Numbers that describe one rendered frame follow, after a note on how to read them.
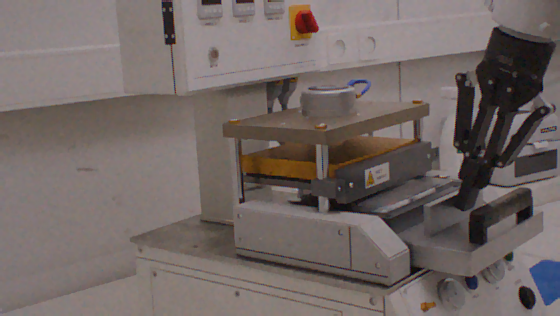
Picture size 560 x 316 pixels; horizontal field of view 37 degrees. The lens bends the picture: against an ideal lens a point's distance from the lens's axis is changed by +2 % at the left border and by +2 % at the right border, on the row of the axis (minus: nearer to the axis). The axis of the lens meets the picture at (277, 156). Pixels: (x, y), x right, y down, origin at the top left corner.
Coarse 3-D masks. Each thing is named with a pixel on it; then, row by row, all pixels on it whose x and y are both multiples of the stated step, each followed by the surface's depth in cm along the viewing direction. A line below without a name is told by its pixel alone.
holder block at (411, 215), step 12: (444, 192) 115; (300, 204) 113; (348, 204) 111; (420, 204) 109; (384, 216) 104; (396, 216) 104; (408, 216) 107; (420, 216) 109; (396, 228) 105; (408, 228) 107
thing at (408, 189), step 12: (420, 180) 119; (432, 180) 119; (444, 180) 119; (384, 192) 113; (396, 192) 113; (408, 192) 112; (420, 192) 112; (360, 204) 107; (372, 204) 107; (384, 204) 107
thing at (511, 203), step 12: (516, 192) 107; (528, 192) 108; (492, 204) 102; (504, 204) 103; (516, 204) 105; (528, 204) 109; (480, 216) 98; (492, 216) 100; (504, 216) 103; (528, 216) 109; (480, 228) 99; (480, 240) 99
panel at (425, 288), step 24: (504, 264) 117; (408, 288) 100; (432, 288) 103; (480, 288) 111; (504, 288) 115; (408, 312) 98; (432, 312) 101; (456, 312) 105; (480, 312) 109; (504, 312) 113; (528, 312) 117
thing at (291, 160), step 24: (288, 144) 124; (312, 144) 123; (336, 144) 118; (360, 144) 120; (384, 144) 119; (408, 144) 120; (264, 168) 115; (288, 168) 112; (312, 168) 110; (336, 168) 107
